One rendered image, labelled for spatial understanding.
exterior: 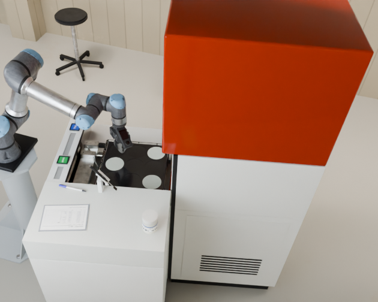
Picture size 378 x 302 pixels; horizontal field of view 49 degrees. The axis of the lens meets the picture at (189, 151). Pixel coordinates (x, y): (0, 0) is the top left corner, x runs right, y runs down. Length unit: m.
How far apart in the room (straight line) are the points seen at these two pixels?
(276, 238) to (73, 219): 1.10
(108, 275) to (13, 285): 1.04
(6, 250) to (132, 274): 1.30
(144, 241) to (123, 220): 0.15
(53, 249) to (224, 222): 0.88
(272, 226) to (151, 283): 0.70
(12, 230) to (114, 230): 1.42
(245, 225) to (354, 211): 1.45
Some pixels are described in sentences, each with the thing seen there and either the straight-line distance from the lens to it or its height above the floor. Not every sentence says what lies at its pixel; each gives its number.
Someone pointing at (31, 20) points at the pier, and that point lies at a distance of 5.09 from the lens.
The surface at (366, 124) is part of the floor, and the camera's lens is 4.41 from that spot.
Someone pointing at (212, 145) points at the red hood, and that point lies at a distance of 1.83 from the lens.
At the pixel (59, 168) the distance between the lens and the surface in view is 2.24.
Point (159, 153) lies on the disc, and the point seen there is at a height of 0.90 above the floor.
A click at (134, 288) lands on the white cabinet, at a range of 2.20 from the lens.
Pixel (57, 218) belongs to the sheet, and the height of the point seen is 0.97.
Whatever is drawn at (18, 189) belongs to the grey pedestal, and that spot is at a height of 0.62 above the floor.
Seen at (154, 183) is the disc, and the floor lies 0.90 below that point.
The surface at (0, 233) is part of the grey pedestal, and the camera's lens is 3.26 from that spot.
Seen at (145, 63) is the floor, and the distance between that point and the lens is 4.70.
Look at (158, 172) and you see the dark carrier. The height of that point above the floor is 0.90.
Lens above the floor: 2.56
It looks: 45 degrees down
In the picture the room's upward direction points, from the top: 5 degrees clockwise
